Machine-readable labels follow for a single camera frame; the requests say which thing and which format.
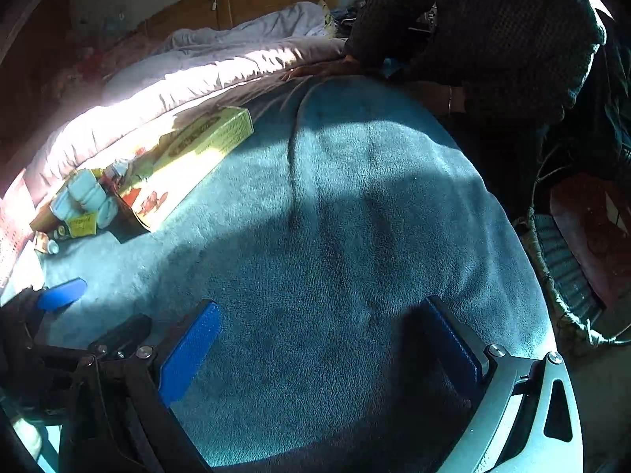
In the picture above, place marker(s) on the red floral pillow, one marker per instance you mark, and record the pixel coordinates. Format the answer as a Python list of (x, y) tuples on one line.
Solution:
[(88, 69)]

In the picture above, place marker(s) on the pink perforated basket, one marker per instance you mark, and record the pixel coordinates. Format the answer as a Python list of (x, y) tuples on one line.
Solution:
[(11, 236)]

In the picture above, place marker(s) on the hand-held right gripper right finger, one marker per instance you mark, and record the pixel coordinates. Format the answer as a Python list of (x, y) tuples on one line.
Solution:
[(456, 350)]

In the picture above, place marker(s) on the dark wooden cabinet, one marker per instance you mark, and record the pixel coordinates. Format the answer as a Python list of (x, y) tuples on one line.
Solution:
[(29, 59)]

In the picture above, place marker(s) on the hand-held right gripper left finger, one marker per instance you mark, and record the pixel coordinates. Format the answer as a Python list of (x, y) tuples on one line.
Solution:
[(190, 350)]

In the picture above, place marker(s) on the lavender grey quilt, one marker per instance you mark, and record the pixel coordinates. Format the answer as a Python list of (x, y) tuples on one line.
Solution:
[(222, 69)]

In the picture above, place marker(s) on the cluttered side table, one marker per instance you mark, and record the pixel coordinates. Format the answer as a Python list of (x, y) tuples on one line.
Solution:
[(345, 17)]

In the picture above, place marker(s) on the small brown vial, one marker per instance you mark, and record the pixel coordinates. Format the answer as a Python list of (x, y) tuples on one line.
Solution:
[(49, 246)]

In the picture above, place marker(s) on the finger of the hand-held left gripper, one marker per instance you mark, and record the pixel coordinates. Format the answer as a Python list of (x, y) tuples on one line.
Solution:
[(61, 293), (123, 332)]

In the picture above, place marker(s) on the small red white box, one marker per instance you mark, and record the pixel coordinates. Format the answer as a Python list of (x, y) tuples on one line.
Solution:
[(118, 170)]

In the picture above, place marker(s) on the long yellow ointment box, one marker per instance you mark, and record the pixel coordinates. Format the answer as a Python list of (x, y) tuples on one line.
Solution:
[(207, 143)]

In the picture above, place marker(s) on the wicker basket with cushion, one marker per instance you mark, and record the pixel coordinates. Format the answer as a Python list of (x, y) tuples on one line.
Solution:
[(562, 266)]

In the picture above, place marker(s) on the small yellow box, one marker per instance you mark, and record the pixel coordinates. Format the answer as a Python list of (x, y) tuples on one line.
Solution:
[(81, 224)]

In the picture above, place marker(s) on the teal fleece blanket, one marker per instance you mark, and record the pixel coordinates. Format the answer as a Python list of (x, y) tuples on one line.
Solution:
[(345, 207)]

